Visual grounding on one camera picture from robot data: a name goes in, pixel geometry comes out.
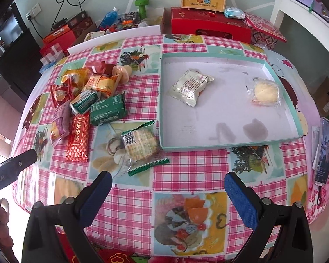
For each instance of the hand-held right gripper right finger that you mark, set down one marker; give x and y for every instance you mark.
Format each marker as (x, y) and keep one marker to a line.
(240, 200)

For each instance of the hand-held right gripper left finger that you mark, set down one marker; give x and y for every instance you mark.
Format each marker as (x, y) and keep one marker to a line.
(96, 197)

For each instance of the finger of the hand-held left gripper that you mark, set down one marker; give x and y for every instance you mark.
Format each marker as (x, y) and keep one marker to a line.
(23, 161)

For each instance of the purple snack packet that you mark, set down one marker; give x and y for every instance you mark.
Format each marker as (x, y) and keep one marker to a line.
(60, 122)

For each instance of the teal shallow cardboard tray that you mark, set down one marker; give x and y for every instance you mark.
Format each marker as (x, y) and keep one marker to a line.
(224, 120)

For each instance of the dark green snack packet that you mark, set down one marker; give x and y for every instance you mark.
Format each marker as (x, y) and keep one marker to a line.
(108, 111)

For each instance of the beige orange snack packet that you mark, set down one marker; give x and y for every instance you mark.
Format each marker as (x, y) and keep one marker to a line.
(101, 85)

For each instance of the long red snack bar packet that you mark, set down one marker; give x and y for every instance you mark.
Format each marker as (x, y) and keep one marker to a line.
(78, 139)

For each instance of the pink checked tablecloth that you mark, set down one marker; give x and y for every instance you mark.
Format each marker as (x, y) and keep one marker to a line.
(181, 175)

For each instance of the clear cracker packet green edges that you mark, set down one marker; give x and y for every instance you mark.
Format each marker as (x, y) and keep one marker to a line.
(142, 145)

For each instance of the white green printed snack packet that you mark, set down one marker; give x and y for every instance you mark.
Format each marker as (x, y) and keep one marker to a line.
(83, 101)

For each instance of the black cabinet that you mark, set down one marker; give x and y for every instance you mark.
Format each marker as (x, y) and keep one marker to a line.
(13, 68)

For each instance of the light blue box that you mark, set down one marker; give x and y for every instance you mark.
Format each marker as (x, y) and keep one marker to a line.
(48, 67)

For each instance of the smartphone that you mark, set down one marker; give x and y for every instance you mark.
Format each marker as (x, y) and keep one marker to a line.
(325, 150)

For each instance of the orange yellow snack packet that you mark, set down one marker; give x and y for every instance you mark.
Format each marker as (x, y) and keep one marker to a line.
(75, 76)

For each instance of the clear plastic box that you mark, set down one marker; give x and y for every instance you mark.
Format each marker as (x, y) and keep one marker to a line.
(50, 56)

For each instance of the clear yellow cake packet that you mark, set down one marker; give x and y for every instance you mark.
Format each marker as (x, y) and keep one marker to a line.
(266, 91)

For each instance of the dark red snack packet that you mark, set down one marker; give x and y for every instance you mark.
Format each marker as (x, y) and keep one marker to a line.
(100, 67)

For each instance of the round beige pastry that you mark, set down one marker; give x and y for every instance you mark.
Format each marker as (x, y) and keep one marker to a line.
(122, 72)

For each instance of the stacked cardboard boxes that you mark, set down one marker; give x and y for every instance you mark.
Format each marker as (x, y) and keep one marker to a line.
(326, 101)

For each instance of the orange box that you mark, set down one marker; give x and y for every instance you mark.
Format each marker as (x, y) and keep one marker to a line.
(56, 34)

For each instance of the black monitor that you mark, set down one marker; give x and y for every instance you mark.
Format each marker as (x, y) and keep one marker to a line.
(8, 27)

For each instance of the open cardboard box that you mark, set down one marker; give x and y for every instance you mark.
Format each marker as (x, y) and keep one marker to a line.
(83, 37)

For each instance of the white card box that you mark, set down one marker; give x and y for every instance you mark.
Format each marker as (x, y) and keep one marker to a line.
(96, 35)

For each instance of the white foam board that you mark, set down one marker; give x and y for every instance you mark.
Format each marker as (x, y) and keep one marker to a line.
(112, 39)

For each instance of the dark brown box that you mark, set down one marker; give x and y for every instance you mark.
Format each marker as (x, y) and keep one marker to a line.
(81, 20)

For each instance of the blue water bottle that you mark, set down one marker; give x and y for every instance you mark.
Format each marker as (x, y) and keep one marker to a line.
(109, 17)

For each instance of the red patterned box lid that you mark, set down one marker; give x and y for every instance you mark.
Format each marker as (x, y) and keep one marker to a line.
(264, 30)

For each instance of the pile of small toys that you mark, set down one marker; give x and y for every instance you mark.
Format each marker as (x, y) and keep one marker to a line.
(128, 20)

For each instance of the red gift box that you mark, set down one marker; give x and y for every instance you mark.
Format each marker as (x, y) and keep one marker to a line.
(208, 24)

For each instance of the blue wet wipes pack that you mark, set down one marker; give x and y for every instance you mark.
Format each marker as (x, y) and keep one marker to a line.
(234, 13)

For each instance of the green dumbbell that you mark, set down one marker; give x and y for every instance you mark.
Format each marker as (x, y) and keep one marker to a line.
(141, 8)

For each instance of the white shelf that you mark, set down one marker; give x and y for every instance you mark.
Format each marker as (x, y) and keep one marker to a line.
(304, 13)

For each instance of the wall socket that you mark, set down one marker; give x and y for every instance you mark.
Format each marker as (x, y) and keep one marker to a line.
(33, 11)

